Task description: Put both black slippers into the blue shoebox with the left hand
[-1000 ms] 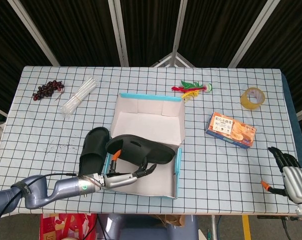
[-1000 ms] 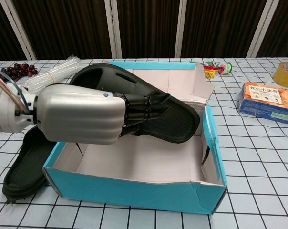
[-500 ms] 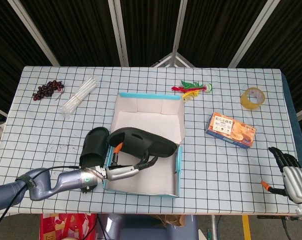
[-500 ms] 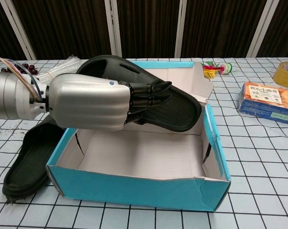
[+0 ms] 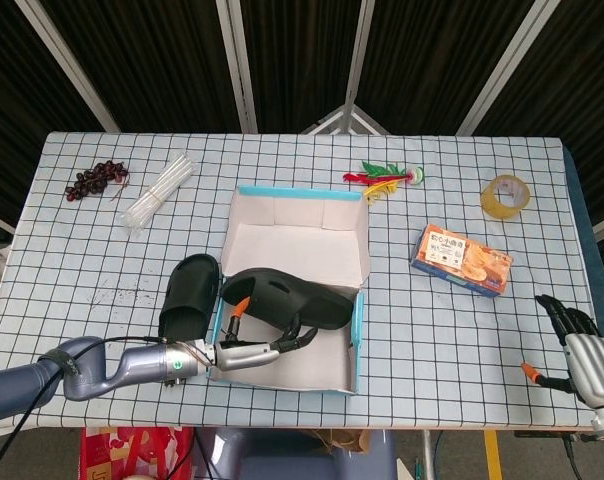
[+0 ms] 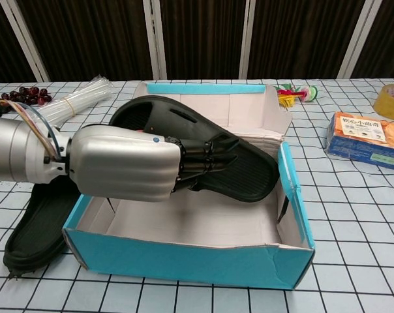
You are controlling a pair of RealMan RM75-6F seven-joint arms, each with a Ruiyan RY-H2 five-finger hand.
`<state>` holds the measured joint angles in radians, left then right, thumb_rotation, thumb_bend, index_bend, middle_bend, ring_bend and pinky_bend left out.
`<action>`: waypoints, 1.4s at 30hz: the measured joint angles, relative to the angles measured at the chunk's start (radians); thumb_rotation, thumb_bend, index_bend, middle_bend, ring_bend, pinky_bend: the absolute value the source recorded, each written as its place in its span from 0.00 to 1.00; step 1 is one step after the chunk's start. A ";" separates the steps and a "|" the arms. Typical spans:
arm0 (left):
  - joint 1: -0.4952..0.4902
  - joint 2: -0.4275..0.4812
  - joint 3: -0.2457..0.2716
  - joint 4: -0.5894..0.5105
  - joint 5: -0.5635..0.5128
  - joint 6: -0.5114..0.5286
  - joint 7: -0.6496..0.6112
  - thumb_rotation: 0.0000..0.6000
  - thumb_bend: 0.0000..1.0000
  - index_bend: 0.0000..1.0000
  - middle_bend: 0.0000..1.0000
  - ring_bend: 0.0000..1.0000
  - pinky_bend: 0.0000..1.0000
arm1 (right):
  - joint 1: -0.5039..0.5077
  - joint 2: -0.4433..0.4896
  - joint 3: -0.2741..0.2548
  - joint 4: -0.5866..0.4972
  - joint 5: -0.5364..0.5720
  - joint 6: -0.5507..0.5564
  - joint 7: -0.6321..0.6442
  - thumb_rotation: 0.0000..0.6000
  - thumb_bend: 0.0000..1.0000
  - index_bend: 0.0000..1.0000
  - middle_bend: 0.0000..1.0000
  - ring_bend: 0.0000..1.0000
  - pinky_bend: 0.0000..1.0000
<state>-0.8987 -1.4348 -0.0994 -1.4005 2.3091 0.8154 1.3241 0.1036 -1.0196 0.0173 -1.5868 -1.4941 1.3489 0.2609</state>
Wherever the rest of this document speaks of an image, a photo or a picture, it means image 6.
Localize yellow packing tape roll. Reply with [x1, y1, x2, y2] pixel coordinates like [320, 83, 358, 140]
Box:
[372, 83, 394, 118]

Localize light blue shoe box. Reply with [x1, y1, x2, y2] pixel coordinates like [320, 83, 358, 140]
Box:
[62, 81, 316, 290]

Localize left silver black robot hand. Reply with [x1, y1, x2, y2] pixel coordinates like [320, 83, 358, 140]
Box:
[67, 125, 240, 203]

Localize dark red grape bunch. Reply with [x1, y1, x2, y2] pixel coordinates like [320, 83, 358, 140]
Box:
[0, 86, 53, 113]

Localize black pleated curtain panel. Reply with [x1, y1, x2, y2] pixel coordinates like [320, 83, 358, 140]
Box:
[247, 0, 367, 80]
[159, 0, 249, 81]
[16, 0, 154, 82]
[0, 0, 41, 84]
[350, 0, 394, 79]

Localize coloured left wrist wires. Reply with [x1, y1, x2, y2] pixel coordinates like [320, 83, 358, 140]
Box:
[3, 99, 66, 162]

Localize black rubber slipper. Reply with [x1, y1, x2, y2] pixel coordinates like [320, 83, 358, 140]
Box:
[3, 184, 83, 281]
[108, 95, 280, 203]

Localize colourful feather shuttlecock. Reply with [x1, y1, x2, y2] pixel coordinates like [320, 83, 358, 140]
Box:
[274, 83, 319, 108]

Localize orange blue biscuit box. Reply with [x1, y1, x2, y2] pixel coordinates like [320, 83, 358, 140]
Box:
[324, 112, 394, 172]

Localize clear plastic straw bundle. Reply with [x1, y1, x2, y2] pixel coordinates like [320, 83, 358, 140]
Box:
[37, 75, 115, 127]

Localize white screen frame post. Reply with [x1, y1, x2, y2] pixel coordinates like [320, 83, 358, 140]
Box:
[143, 0, 168, 81]
[337, 0, 376, 79]
[238, 0, 260, 80]
[0, 0, 51, 82]

